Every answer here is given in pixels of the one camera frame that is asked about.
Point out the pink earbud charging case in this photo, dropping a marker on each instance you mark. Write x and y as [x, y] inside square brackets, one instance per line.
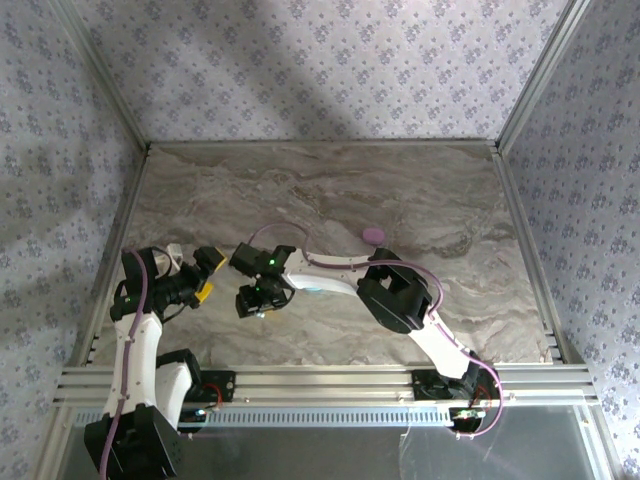
[372, 235]

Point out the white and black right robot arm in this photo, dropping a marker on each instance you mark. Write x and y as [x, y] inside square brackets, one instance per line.
[325, 275]

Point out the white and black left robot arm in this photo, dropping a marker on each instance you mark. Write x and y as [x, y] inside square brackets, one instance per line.
[135, 360]

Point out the small black circuit board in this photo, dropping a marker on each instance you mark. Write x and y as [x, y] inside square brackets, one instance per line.
[467, 417]
[195, 415]

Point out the grey metal sheet panel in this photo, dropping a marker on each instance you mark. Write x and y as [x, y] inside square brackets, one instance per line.
[300, 455]

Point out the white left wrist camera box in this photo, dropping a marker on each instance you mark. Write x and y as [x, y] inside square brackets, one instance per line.
[172, 256]

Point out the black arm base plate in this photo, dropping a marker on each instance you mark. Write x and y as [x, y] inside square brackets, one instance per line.
[227, 385]
[422, 385]

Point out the aluminium enclosure frame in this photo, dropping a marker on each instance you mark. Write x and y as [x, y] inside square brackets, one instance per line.
[325, 380]

